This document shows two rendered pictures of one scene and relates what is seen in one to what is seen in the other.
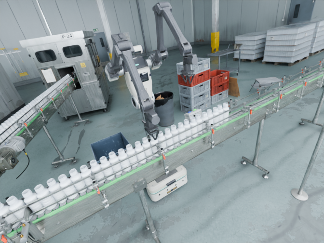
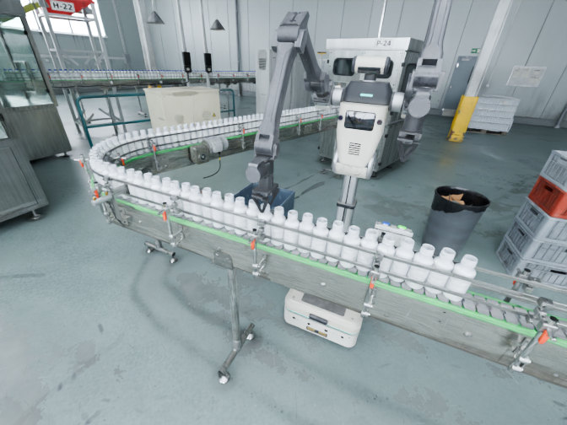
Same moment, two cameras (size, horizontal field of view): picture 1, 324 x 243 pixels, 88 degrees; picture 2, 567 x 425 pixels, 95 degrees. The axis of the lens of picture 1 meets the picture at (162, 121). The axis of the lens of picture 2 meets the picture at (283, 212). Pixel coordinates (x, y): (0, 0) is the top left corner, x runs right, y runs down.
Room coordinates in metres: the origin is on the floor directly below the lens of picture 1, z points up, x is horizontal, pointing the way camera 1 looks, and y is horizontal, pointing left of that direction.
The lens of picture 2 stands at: (0.43, -0.65, 1.66)
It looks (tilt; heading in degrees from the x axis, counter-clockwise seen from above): 30 degrees down; 48
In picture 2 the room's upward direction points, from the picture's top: 3 degrees clockwise
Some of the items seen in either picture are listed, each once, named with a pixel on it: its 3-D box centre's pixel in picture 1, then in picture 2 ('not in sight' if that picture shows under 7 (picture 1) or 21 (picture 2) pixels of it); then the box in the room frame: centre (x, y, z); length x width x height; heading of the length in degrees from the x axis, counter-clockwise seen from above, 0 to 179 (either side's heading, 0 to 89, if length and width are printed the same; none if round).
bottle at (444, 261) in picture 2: (219, 114); (440, 270); (1.27, -0.51, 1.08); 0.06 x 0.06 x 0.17
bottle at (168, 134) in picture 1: (168, 138); (291, 229); (1.03, -0.03, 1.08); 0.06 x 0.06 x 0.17
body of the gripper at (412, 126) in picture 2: (187, 68); (413, 123); (1.32, -0.26, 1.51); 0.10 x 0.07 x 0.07; 25
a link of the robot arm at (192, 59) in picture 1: (189, 55); (423, 93); (1.28, -0.28, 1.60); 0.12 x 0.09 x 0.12; 26
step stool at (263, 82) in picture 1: (264, 86); not in sight; (3.73, -2.57, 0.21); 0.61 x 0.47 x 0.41; 169
